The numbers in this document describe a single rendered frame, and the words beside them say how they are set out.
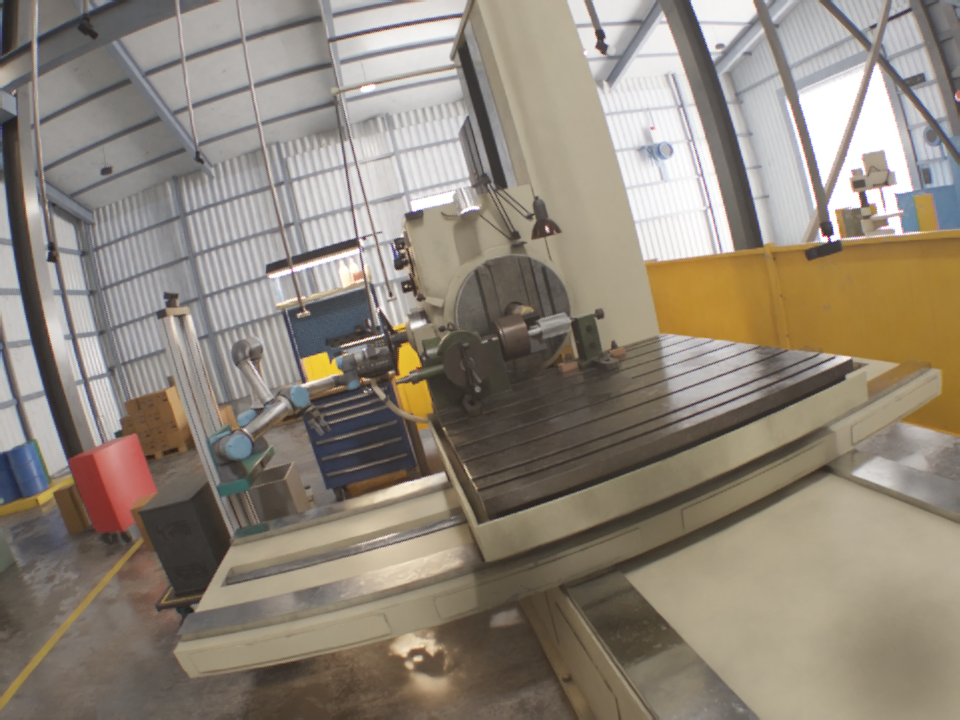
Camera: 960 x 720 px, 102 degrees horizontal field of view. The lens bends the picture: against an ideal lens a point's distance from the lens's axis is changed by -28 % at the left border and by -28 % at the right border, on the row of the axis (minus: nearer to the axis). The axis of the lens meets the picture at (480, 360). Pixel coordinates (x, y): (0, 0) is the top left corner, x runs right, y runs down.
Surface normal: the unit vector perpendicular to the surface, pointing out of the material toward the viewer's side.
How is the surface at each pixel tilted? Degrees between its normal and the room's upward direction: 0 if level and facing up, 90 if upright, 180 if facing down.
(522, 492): 90
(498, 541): 90
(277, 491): 90
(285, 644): 90
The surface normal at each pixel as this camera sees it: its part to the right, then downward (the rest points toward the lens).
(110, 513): -0.14, 0.18
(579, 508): 0.18, 0.10
